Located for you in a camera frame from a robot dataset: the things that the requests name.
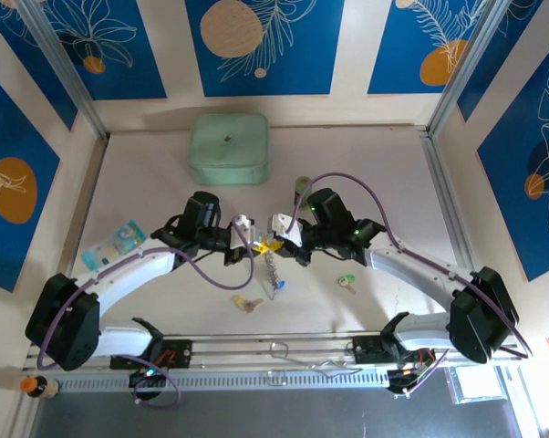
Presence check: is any large metal keyring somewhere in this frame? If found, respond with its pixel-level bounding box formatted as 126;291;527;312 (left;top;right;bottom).
261;248;285;302

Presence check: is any yellow tagged key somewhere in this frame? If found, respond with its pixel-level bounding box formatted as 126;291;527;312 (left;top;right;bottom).
232;295;264;315

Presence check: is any green tagged key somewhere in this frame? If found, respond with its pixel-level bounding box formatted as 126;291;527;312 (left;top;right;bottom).
334;272;357;296

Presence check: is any green cylindrical can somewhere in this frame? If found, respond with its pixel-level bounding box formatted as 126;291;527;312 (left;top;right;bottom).
294;176;313;206

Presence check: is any mint green square case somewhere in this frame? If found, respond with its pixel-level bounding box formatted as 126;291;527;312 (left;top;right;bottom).
187;113;272;186

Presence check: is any blue white wipes packet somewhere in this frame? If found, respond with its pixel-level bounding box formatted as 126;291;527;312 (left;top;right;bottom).
81;219;147;267

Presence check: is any small bottle with orange cap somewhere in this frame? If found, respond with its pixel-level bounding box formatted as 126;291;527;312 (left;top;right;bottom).
18;374;60;401

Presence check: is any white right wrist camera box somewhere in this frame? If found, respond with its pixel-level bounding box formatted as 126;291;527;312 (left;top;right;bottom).
267;213;303;245

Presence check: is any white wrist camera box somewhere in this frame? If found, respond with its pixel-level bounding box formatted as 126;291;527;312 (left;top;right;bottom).
267;213;303;245
230;214;263;250

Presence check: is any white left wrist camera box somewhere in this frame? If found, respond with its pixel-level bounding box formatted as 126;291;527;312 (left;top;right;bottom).
230;214;263;250

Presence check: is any bent metal wire hook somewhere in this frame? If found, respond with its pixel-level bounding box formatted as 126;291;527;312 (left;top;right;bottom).
267;341;362;380

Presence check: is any aluminium mounting rail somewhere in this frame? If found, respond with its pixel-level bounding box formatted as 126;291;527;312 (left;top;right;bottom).
23;326;517;373

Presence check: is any aluminium table side rail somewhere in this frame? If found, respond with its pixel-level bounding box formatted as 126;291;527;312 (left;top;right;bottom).
420;130;483;284
62;136;110;287

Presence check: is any grey slotted cable duct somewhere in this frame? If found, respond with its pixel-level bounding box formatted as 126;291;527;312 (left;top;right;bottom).
57;368;394;391

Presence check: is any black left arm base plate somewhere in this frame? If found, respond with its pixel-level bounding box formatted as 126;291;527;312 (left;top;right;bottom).
109;338;193;370

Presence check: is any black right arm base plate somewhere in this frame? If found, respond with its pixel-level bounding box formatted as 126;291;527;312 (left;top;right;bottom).
352;335;438;366

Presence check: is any blue floral wall panel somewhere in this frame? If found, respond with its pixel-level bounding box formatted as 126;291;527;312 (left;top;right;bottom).
477;43;549;283
368;0;502;96
184;0;347;98
0;0;79;132
44;0;169;102
0;63;61;293
456;0;549;123

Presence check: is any black connector box with wires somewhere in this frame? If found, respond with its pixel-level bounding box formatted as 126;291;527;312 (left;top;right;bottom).
387;368;424;396
128;368;167;390

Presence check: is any aluminium frame post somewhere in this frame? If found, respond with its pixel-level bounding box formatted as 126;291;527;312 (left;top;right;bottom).
425;0;529;138
15;0;110;141

